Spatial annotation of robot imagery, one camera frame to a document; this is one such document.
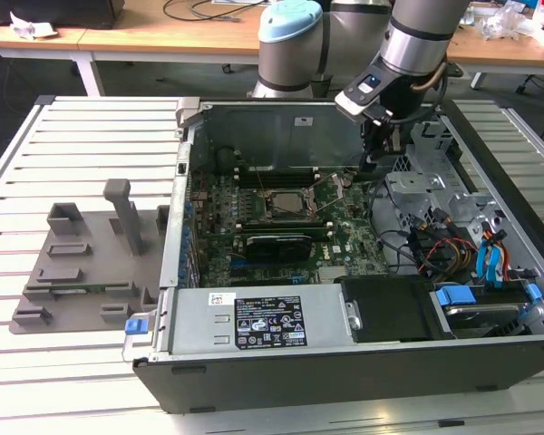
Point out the black drive bay cover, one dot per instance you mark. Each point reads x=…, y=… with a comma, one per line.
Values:
x=385, y=308

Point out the black chair caster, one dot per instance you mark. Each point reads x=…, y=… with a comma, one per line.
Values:
x=228, y=68

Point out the large black box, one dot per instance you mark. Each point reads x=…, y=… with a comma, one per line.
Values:
x=50, y=11

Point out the grey power supply unit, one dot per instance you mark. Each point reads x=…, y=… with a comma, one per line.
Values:
x=199, y=326

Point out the clear plastic bags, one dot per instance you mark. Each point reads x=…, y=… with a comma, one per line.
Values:
x=503, y=22

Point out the green motherboard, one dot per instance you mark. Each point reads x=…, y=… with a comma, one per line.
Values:
x=353, y=235

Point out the blue case latch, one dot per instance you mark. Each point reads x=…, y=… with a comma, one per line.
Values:
x=134, y=327

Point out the blue disk carrier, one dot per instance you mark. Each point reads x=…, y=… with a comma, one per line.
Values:
x=453, y=296

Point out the grey parts rack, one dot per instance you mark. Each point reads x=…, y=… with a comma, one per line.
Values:
x=95, y=272

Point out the silver topped CPU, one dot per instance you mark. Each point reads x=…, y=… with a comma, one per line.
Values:
x=289, y=202

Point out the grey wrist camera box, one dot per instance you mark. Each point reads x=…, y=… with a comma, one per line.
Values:
x=358, y=97

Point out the blue rear port block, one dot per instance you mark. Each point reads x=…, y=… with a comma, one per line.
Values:
x=187, y=233
x=181, y=273
x=188, y=209
x=184, y=257

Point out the CPU socket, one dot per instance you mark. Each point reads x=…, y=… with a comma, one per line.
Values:
x=276, y=216

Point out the short wooden desk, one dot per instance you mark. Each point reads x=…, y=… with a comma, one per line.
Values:
x=27, y=45

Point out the small silver chipset heatsink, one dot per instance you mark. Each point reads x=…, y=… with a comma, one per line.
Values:
x=332, y=273

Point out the grey metal drive cage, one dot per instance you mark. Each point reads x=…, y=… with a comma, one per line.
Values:
x=412, y=181

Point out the small blue box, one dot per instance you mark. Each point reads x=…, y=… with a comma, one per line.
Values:
x=523, y=3

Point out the silver hard disk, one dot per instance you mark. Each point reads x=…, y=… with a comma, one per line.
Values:
x=480, y=317

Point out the crumpled white paper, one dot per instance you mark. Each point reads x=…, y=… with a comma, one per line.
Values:
x=29, y=27

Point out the black graphics card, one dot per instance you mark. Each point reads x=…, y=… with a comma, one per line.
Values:
x=276, y=247

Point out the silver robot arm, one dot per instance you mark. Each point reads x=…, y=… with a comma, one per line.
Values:
x=290, y=59

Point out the black RAM slot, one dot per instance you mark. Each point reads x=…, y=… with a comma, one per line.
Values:
x=276, y=172
x=276, y=234
x=276, y=229
x=276, y=225
x=276, y=180
x=276, y=168
x=276, y=176
x=276, y=221

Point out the white case wall sticker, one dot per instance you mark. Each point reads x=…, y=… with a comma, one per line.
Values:
x=304, y=120

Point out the black grey PC case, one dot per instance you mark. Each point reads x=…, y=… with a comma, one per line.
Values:
x=299, y=385

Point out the long wooden desk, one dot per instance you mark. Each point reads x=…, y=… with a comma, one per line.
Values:
x=163, y=36

